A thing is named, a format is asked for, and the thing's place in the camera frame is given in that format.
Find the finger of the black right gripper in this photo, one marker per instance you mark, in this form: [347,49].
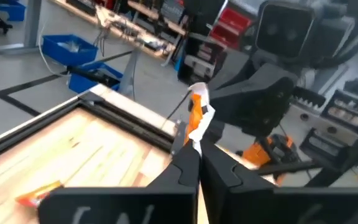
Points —
[253,99]

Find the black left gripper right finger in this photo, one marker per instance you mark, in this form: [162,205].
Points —
[259,205]

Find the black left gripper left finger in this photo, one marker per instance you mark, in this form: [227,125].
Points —
[135,205]

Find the white orange tea packet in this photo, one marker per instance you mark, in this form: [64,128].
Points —
[196,118]

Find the yellow green tea packet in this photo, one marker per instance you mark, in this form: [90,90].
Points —
[37,194]

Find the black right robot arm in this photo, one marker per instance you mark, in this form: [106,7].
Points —
[346,158]

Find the black tool cabinet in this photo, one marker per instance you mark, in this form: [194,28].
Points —
[197,62]

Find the red toolbox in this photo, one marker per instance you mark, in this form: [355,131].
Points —
[232,26]

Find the black parts tray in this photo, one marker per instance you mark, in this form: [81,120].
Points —
[325,143]
[348,110]

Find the grey workbench leg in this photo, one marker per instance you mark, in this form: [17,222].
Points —
[130,71]

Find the black bar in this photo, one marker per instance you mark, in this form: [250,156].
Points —
[95,76]

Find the cluttered wooden workbench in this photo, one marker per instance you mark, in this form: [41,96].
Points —
[117,26]

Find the blue bin with clear plastic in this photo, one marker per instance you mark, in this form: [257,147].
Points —
[68,56]

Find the grey desk leg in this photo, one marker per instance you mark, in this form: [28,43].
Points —
[32,21]

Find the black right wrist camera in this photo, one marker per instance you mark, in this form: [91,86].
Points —
[283,29]

